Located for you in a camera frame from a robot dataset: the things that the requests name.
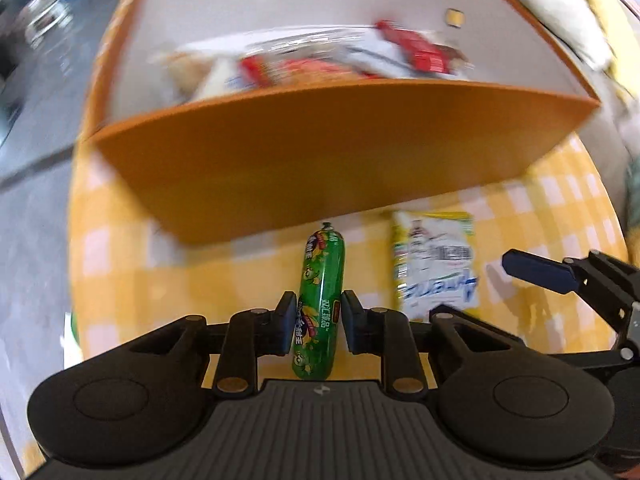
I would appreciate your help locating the orange cardboard box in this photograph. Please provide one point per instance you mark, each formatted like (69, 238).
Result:
(325, 160)

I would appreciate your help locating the long red snack packet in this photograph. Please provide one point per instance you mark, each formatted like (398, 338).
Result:
(422, 50)

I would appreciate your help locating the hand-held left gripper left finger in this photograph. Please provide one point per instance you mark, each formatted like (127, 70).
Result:
(287, 322)

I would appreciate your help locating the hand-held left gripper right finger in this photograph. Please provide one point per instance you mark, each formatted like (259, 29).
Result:
(352, 322)

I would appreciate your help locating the white cushion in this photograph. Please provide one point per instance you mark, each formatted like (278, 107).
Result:
(555, 10)

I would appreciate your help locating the white spicy strip packet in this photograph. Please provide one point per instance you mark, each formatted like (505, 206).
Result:
(300, 42)

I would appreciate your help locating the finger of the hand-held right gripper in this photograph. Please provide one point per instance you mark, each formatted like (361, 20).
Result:
(537, 270)

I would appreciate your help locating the person's striped clothing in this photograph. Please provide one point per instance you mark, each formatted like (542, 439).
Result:
(634, 195)

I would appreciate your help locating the yellow and white snack packet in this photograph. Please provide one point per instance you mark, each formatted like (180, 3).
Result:
(435, 260)

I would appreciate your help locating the red fries snack packet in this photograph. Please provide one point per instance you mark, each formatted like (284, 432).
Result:
(280, 67)

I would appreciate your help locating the yellow checkered tablecloth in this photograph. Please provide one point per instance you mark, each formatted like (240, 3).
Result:
(115, 270)

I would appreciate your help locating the beige sofa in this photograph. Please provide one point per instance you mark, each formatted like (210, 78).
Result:
(612, 130)

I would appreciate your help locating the green sausage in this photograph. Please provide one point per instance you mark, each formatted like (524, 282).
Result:
(320, 310)

